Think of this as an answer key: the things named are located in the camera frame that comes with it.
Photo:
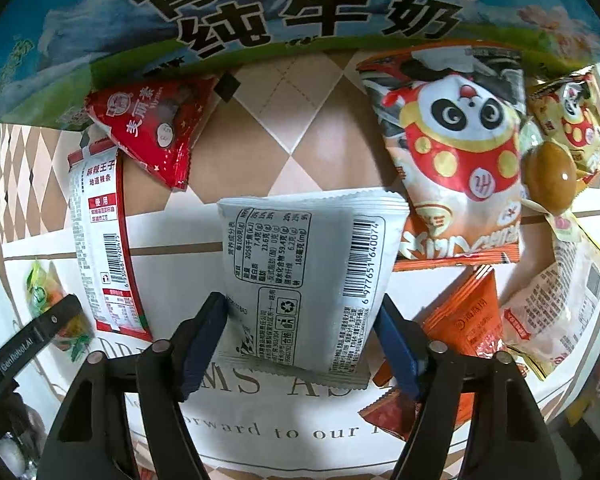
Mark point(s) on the white snack packet with barcode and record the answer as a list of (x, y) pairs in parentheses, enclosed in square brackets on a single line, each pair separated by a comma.
[(305, 280)]

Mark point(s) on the pale chicken snack packet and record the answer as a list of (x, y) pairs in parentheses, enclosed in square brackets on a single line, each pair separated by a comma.
[(555, 300)]

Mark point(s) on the green and yellow candy packet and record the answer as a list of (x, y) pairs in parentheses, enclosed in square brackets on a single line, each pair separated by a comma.
[(55, 310)]

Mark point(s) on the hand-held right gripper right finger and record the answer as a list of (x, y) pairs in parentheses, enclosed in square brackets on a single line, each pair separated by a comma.
[(397, 347)]

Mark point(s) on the small panda print snack packet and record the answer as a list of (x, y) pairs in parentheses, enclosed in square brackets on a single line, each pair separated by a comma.
[(572, 120)]

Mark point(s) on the brown braised egg packet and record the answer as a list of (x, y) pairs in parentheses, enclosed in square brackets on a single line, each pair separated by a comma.
[(550, 176)]

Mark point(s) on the large panda print snack packet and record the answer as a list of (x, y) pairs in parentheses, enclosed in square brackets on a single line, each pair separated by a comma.
[(455, 150)]

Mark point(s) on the blue milk carton box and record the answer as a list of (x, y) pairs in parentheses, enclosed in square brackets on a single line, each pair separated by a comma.
[(290, 15)]

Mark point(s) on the orange snack packet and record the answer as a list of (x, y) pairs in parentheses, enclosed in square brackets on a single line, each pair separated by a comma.
[(467, 317)]

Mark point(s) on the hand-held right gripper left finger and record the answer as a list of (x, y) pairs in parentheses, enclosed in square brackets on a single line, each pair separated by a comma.
[(206, 340)]

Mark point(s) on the red and white spicy strip packet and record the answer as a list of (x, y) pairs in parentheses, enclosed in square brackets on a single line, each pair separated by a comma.
[(102, 240)]

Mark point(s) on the dark red snack packet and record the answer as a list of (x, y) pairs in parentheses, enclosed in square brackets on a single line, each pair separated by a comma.
[(392, 412)]

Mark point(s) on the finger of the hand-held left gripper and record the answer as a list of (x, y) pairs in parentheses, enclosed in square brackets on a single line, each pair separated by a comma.
[(30, 337)]

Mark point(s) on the red chocolate snack packet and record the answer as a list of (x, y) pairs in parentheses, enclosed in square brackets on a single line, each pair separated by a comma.
[(150, 122)]

